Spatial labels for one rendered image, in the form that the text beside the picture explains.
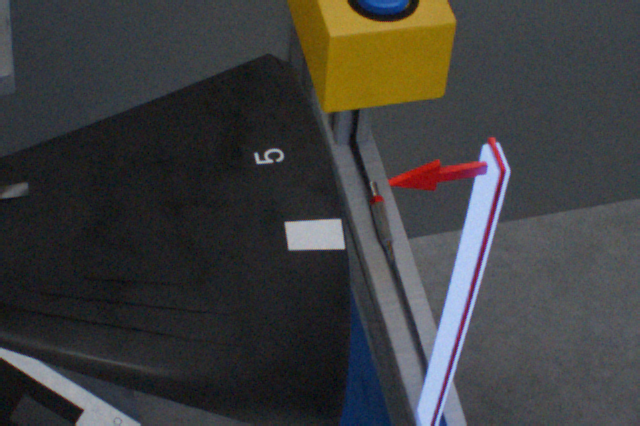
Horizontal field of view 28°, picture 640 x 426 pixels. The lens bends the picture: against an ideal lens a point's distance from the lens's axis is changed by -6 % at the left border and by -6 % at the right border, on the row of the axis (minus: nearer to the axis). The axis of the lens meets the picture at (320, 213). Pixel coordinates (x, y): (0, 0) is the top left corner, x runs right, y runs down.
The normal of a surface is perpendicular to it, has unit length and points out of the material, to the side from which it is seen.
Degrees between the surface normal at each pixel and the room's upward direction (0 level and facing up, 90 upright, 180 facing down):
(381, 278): 0
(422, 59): 90
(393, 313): 0
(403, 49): 90
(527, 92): 90
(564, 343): 0
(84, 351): 19
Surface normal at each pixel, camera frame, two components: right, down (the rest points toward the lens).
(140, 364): 0.31, -0.33
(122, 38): 0.23, 0.79
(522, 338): 0.05, -0.59
